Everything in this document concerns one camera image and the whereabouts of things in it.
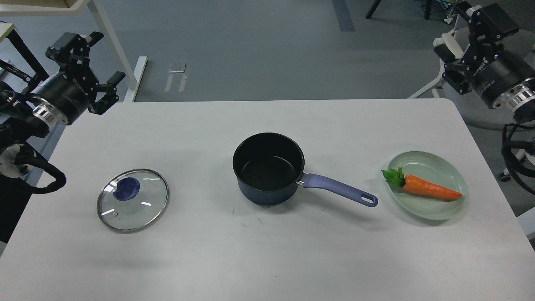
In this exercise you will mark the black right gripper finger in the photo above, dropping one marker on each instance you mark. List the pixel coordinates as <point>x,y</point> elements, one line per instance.
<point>459,73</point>
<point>488,26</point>

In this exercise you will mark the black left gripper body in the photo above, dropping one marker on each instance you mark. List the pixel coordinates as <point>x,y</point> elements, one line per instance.
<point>63,98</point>

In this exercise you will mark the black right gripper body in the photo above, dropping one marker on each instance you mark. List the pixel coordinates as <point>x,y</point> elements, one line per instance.
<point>502,79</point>

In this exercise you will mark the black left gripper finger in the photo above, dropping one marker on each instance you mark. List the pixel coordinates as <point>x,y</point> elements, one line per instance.
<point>71,53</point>
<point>103,96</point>

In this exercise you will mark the glass lid with blue knob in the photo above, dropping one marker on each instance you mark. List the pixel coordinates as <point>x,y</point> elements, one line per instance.
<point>133,200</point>

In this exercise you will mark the blue saucepan with handle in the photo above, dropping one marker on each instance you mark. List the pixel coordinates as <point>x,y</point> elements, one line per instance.
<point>269,167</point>

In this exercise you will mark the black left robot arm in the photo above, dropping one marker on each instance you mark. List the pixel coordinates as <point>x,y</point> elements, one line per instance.
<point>23,169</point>

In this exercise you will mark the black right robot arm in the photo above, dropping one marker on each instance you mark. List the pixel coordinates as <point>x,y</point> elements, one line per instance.
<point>523,118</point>

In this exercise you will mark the grey office chair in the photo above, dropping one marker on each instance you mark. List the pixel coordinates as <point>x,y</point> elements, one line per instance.
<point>472,109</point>

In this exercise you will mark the black chair base legs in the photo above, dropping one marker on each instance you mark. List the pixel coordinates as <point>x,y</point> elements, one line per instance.
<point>400,9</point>

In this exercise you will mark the white desk with legs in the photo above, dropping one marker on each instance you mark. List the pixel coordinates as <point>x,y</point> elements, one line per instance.
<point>54,16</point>

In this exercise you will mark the pale green plate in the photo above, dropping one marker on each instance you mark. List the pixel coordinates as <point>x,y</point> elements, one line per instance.
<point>433,169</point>

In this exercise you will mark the orange toy carrot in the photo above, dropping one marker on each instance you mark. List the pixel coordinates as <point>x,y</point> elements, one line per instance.
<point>417,186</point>

